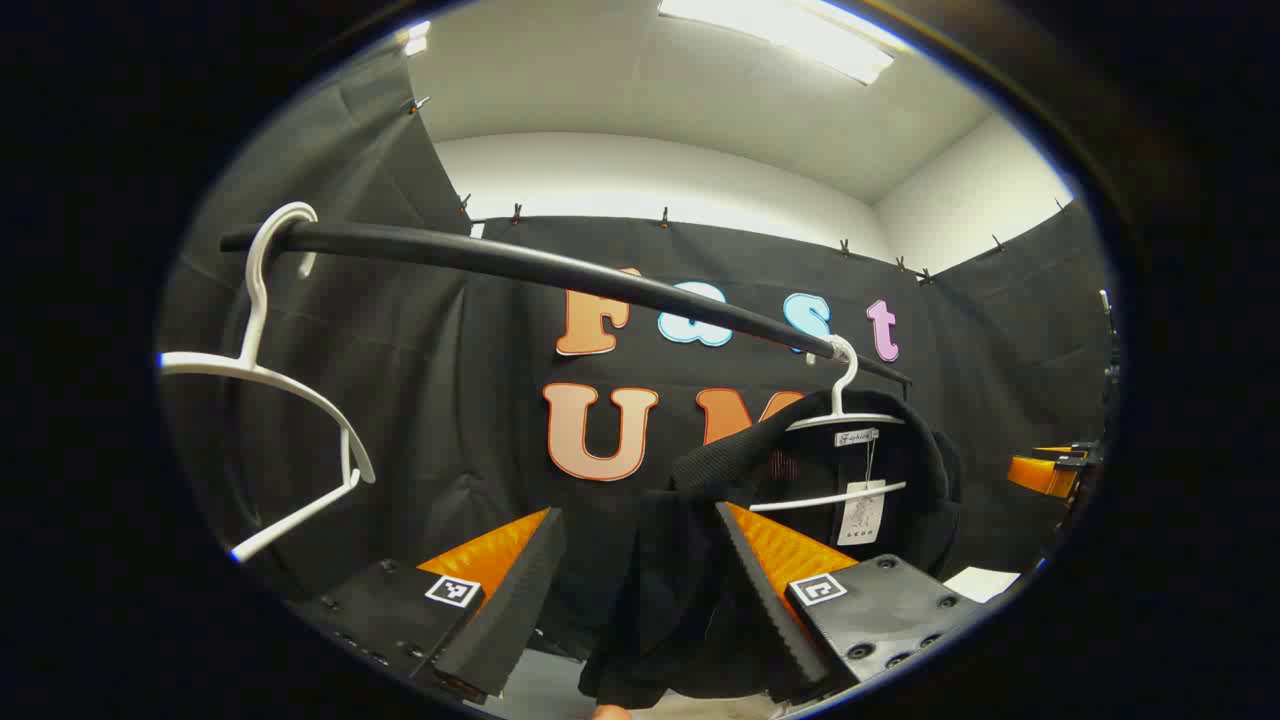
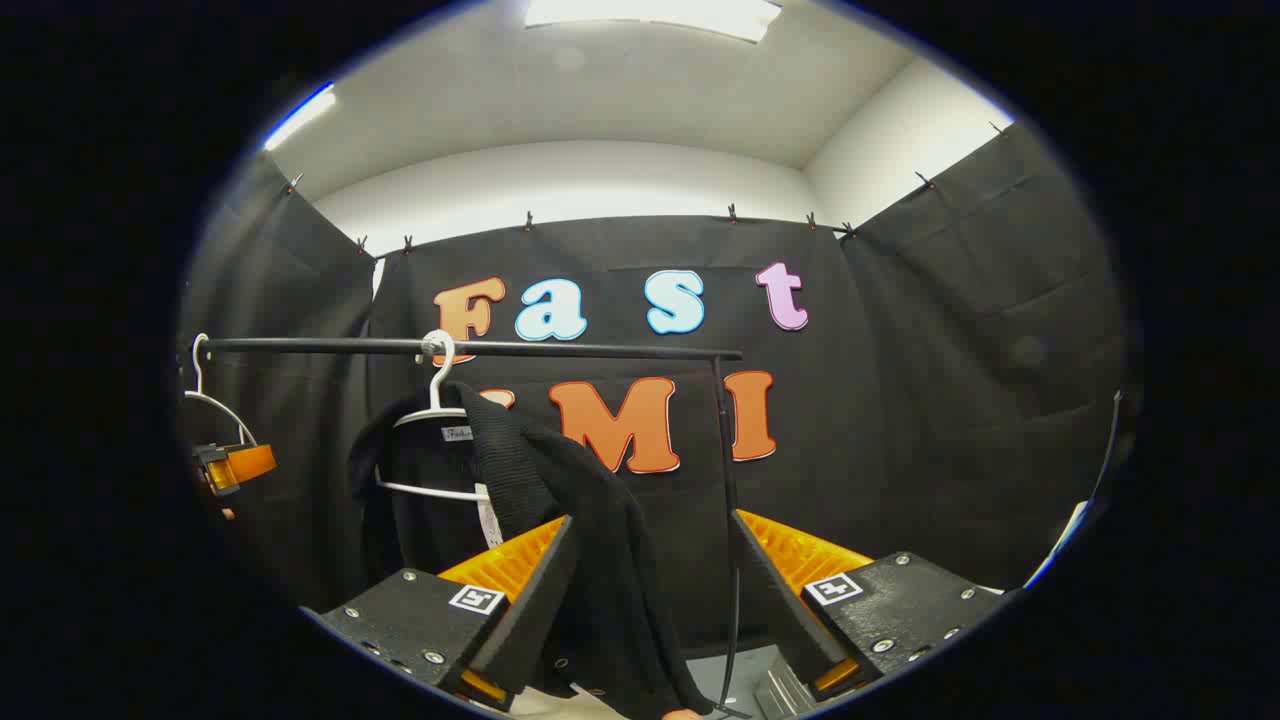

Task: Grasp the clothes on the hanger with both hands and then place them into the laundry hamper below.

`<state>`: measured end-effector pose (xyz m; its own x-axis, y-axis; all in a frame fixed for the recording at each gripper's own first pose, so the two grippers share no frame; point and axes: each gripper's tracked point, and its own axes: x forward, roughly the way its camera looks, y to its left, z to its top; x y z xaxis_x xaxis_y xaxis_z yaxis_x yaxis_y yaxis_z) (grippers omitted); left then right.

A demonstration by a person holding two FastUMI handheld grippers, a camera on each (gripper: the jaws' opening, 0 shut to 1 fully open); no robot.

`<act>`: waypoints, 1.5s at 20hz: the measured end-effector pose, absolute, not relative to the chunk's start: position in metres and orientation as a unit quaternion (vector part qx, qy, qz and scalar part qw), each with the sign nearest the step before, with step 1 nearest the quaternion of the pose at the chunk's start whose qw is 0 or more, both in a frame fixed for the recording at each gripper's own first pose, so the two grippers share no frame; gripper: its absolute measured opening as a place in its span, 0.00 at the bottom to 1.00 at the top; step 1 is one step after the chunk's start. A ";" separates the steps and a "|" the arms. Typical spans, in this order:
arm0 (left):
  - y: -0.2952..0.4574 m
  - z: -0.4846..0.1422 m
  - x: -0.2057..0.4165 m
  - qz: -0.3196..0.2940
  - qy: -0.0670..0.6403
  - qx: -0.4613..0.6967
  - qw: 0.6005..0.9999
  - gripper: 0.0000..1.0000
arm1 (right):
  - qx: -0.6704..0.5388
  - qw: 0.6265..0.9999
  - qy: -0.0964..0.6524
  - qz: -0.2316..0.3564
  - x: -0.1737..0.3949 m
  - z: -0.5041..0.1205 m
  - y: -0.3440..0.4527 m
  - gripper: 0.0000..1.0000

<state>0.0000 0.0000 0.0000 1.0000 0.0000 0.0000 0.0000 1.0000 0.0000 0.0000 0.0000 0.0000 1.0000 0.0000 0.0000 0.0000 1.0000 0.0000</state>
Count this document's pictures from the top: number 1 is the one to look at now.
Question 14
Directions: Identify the row of black clips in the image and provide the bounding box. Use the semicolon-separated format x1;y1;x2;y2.
405;95;1066;283

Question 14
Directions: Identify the long ceiling light panel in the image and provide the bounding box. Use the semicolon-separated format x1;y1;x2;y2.
657;0;896;86

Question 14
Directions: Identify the white hang tag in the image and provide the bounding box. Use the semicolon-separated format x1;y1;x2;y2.
837;479;887;547

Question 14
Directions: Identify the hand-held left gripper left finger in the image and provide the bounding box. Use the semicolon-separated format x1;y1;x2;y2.
288;506;568;706

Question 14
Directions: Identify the black backdrop cloth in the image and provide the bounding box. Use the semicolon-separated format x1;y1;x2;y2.
160;40;1117;661

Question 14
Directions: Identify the black clothes rack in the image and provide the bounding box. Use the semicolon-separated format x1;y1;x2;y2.
220;222;913;387

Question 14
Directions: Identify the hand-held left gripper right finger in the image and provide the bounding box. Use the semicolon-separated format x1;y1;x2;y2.
714;500;987;706

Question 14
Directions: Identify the black knit garment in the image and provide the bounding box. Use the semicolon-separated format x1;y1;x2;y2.
578;388;966;711

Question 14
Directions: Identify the white box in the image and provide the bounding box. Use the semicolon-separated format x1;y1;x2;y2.
944;566;1022;605

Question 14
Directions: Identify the white plastic clothes hanger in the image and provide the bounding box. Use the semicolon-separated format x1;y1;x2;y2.
158;202;377;563
748;333;909;514

